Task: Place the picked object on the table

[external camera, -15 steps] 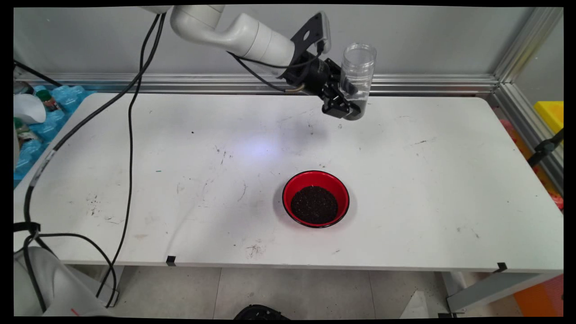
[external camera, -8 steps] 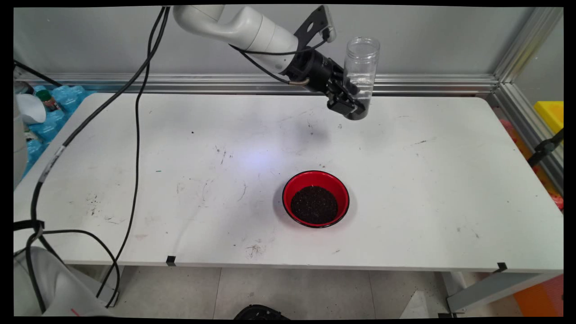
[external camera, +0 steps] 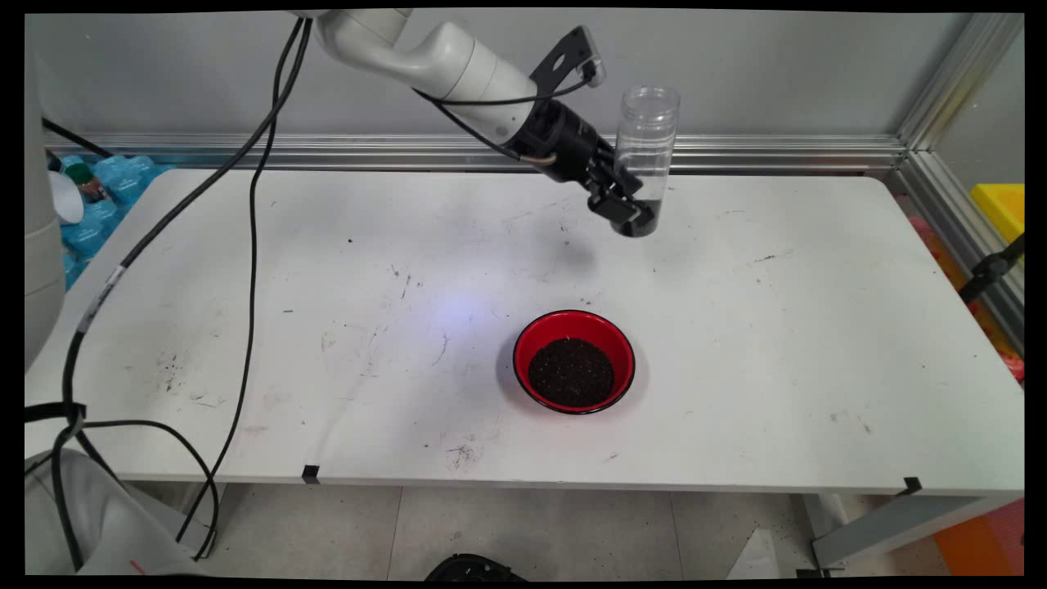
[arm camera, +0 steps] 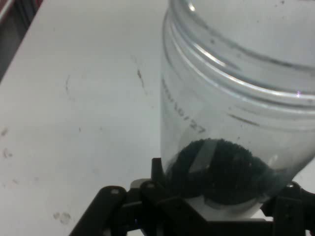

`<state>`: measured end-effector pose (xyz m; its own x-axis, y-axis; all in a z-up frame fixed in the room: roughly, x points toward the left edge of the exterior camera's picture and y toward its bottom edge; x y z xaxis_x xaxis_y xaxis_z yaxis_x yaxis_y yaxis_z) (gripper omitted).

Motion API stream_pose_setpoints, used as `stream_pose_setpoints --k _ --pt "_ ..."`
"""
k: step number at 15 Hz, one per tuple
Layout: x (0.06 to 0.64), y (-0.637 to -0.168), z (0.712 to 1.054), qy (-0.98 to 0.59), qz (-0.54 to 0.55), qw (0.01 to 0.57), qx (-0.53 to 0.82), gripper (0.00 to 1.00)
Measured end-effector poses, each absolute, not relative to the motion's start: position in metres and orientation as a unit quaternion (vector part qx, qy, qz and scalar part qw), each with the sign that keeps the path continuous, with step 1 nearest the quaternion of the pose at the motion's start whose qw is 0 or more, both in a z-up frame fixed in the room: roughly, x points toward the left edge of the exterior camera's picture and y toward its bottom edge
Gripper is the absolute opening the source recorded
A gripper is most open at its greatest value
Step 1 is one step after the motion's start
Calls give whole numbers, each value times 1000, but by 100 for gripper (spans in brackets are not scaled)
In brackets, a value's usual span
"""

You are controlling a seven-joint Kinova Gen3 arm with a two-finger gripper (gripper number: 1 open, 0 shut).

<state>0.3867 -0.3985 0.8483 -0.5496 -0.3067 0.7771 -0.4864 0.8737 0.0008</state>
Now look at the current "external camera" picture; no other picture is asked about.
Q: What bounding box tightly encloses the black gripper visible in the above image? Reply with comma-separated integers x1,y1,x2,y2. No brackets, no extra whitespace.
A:
515,99,645,230

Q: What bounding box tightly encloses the clear plastic screw-top jar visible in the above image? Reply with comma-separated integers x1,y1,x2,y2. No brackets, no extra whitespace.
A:
609,84,682,240

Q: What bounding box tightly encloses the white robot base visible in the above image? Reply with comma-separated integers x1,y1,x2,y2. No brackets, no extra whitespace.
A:
25,448,203,576

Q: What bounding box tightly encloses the red bowl with black rim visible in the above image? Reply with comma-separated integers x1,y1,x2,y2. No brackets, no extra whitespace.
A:
513,309,637,416

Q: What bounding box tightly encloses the black stand clamp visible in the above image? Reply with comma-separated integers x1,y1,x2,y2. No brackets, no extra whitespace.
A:
959,233,1025,304

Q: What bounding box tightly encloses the yellow plastic box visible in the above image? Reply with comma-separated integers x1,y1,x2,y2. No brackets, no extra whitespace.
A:
970,184,1025,243

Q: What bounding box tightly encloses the black round object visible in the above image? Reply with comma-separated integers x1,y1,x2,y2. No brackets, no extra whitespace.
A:
425,554,527,582

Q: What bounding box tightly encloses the grey table leg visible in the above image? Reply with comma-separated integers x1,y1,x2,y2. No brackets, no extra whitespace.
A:
806,493,1025,571

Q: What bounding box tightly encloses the blue water bottle pack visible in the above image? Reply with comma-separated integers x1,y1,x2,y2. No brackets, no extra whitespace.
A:
59,154,177,289

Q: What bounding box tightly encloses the orange plastic object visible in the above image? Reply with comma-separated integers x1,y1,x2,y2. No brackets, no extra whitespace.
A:
932,497,1025,576

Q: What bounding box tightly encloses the green-capped bottle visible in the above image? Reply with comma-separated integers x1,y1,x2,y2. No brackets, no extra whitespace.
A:
64,162,112,205

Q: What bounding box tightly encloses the white cup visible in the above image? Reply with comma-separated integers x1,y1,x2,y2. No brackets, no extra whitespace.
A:
47,170,85,227

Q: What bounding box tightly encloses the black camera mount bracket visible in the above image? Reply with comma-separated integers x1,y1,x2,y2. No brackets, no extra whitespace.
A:
529,25,595,88

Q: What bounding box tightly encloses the long aluminium frame rail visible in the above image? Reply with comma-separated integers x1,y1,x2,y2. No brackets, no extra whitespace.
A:
45,133,909,175

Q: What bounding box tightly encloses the short aluminium frame rail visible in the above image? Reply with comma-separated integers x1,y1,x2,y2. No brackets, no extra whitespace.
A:
892,151,1025,354

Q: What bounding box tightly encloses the aluminium frame post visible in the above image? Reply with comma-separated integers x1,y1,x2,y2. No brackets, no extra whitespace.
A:
896,12,1025,153

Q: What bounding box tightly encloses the thin black cable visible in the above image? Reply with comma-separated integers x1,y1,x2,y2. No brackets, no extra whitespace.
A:
176,12,597,546

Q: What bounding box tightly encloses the black strap band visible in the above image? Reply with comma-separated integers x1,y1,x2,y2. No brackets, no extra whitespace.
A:
25,402,88,425

